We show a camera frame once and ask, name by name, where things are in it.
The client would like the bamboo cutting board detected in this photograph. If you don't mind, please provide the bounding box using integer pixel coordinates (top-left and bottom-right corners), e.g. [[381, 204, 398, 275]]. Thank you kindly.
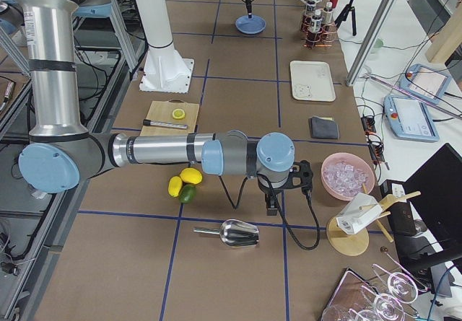
[[140, 100, 200, 136]]

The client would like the blue teach pendant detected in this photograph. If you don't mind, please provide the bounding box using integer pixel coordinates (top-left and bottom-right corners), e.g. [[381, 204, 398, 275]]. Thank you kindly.
[[399, 63, 453, 104], [383, 95, 440, 142]]

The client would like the blue teach pendant far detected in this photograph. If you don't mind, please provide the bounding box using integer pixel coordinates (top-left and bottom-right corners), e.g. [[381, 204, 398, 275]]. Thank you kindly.
[[399, 63, 453, 104]]

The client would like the wine glass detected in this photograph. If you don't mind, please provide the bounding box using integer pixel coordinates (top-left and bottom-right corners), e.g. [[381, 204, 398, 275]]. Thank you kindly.
[[387, 272, 418, 304], [372, 294, 404, 321]]

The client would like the pink bowl of ice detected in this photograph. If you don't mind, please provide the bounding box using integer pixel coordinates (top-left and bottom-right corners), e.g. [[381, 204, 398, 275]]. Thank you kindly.
[[321, 152, 375, 201]]

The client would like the bottle white cap lower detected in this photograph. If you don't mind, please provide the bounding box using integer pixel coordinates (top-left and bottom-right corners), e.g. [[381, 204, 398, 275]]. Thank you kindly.
[[300, 0, 316, 32]]

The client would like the cream bear tray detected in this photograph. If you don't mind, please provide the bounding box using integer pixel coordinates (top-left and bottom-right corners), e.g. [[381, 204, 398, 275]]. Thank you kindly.
[[289, 61, 336, 102]]

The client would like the steel ice scoop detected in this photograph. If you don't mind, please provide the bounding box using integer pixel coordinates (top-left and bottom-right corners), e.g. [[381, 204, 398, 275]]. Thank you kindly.
[[193, 219, 259, 247]]

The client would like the aluminium frame post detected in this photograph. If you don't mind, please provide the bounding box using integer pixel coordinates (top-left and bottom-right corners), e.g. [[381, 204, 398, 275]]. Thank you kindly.
[[346, 0, 396, 87]]

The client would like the green avocado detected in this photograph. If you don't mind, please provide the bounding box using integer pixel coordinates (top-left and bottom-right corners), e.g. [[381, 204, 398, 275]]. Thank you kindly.
[[178, 184, 197, 203]]

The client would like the copper wire bottle rack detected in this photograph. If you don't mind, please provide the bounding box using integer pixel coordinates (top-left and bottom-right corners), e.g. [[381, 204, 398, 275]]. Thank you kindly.
[[300, 9, 337, 48]]

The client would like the blue plate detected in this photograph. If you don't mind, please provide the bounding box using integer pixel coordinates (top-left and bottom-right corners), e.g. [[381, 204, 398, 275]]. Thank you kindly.
[[235, 15, 266, 35]]

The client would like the half lemon slice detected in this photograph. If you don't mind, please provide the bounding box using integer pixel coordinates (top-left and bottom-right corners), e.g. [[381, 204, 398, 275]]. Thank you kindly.
[[171, 108, 186, 120]]

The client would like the yellow lemon small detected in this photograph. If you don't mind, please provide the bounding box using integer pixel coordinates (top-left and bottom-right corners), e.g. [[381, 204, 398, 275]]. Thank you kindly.
[[167, 176, 183, 198]]

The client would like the round wooden stand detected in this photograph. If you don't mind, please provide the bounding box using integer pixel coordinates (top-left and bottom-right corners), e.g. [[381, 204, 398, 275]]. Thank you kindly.
[[326, 191, 421, 256]]

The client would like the bottle white cap right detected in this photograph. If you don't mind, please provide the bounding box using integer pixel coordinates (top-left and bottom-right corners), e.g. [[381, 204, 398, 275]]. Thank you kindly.
[[322, 1, 333, 25]]

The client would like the bottle white cap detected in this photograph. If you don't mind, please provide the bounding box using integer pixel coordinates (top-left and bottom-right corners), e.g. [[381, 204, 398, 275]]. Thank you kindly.
[[300, 0, 316, 32], [322, 1, 333, 25], [306, 9, 322, 48]]

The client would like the grey yellow folded cloth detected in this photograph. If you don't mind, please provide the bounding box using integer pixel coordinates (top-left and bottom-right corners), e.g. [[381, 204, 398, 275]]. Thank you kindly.
[[309, 116, 339, 139]]

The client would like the yellow lemon large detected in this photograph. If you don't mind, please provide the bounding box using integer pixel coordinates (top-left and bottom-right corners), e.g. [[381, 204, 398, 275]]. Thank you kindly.
[[179, 167, 203, 185]]

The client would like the black monitor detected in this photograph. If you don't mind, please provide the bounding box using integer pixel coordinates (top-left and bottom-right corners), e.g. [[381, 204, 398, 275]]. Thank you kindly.
[[389, 143, 461, 273]]

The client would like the blue teach pendant near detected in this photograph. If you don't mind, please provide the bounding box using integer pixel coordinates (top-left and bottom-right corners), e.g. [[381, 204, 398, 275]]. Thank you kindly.
[[383, 95, 440, 142]]

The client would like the white paper carton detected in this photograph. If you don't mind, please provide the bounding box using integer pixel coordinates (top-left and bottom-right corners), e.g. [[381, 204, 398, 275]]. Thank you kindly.
[[336, 193, 383, 235]]

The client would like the steel muddler black cap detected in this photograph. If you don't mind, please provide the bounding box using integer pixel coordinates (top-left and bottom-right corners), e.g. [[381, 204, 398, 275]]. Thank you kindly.
[[142, 118, 188, 130]]

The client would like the bottle white cap left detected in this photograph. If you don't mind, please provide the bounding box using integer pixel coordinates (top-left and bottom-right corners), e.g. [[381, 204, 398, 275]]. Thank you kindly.
[[306, 9, 322, 48]]

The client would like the black tripod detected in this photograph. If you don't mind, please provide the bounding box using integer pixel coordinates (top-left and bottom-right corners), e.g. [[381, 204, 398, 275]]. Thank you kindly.
[[334, 0, 357, 36]]

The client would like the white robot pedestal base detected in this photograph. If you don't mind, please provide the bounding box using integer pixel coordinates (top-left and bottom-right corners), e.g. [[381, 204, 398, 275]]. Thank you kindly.
[[136, 0, 194, 94]]

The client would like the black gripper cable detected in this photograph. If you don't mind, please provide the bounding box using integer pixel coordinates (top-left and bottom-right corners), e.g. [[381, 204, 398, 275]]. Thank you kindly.
[[218, 173, 321, 251]]

